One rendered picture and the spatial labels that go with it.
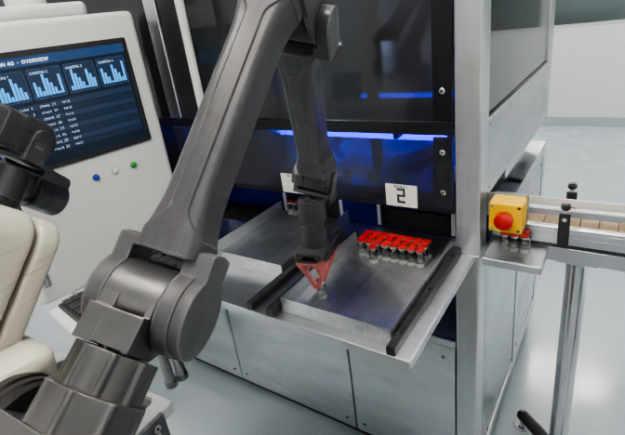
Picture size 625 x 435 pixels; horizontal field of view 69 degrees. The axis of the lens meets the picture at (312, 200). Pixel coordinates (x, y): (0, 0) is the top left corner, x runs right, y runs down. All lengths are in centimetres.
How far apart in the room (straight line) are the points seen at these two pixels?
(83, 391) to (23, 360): 10
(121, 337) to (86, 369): 3
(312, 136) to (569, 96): 508
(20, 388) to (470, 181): 92
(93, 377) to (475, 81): 87
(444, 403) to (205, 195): 121
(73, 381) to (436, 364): 114
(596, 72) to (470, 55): 467
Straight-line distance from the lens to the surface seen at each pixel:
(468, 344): 134
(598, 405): 214
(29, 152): 81
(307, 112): 71
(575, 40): 564
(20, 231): 50
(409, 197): 116
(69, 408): 41
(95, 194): 148
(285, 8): 52
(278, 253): 125
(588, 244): 123
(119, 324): 42
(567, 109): 576
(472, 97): 104
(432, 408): 156
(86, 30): 147
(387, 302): 101
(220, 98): 47
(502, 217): 107
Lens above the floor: 147
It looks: 22 degrees down
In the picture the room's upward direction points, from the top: 8 degrees counter-clockwise
